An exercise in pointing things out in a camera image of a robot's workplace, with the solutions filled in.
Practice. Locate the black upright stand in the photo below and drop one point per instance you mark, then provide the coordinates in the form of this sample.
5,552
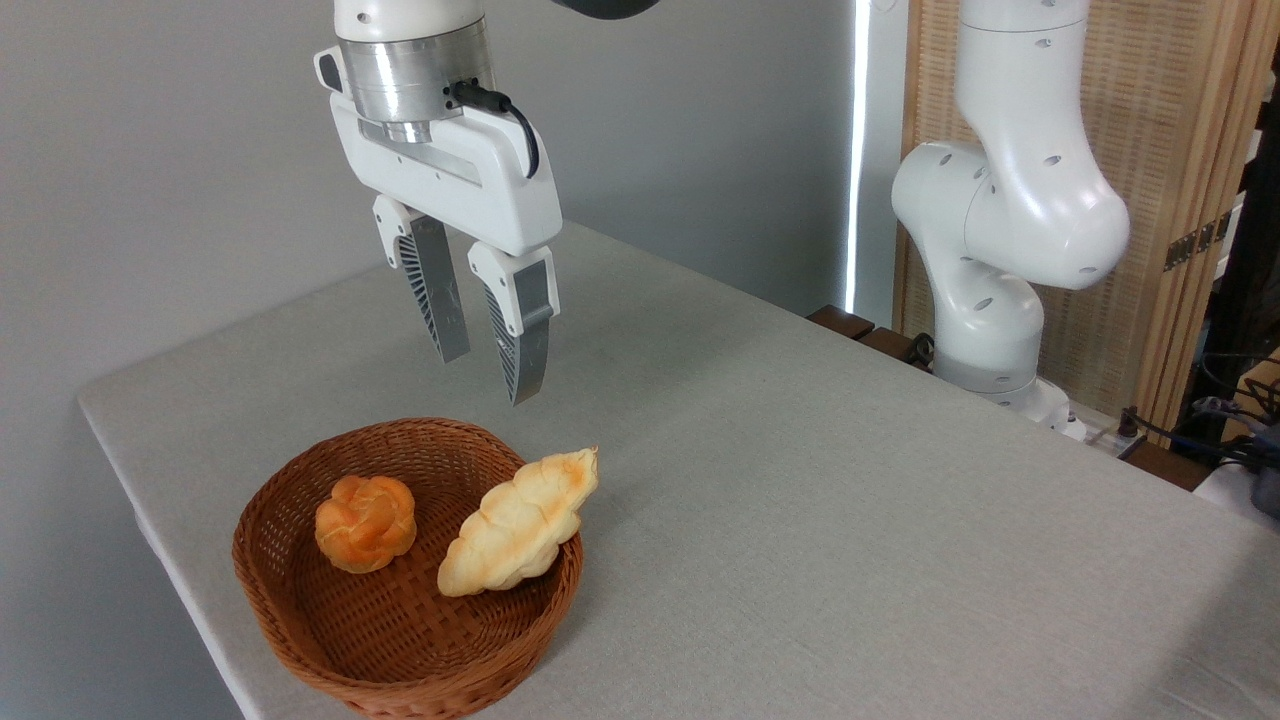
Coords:
1245,280

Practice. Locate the dark metal screen hinge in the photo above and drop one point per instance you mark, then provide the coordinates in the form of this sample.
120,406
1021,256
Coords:
1195,242

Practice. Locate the long pale braided bread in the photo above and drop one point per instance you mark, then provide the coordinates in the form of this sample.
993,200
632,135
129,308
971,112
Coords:
515,525

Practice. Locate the dark wooden block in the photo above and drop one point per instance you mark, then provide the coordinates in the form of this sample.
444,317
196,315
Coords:
890,345
1165,465
840,322

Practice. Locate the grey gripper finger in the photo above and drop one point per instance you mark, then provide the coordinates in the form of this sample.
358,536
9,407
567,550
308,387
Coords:
435,280
525,300

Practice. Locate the brown woven wicker basket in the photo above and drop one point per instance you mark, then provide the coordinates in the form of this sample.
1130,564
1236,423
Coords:
400,630

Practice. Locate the grey tablecloth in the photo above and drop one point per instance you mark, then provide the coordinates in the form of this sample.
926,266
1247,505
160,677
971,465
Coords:
800,500

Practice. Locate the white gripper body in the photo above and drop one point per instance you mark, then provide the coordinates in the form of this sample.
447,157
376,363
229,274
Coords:
480,185

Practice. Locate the round orange knotted bread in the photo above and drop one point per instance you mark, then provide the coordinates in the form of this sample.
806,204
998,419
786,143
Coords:
365,523

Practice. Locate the wooden rattan folding screen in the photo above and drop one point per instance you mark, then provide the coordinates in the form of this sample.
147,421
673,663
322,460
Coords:
1150,100

